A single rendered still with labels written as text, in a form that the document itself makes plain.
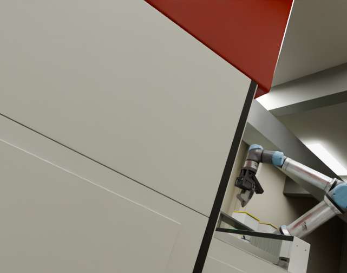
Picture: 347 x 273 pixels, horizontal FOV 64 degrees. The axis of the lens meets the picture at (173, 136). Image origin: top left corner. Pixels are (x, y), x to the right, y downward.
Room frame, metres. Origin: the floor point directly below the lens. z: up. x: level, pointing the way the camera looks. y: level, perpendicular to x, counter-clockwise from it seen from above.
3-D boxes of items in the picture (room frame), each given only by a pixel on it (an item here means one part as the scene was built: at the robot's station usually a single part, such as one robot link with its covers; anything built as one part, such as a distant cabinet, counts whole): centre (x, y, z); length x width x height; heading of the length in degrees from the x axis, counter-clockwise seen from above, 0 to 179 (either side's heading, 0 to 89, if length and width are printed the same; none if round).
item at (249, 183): (1.45, -0.47, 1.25); 0.09 x 0.08 x 0.12; 110
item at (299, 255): (1.34, -0.53, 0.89); 0.55 x 0.09 x 0.14; 20
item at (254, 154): (1.45, -0.48, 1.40); 0.09 x 0.08 x 0.11; 55
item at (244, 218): (5.12, -1.82, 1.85); 0.41 x 0.34 x 0.23; 119
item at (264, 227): (5.47, -2.45, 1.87); 0.49 x 0.41 x 0.28; 119
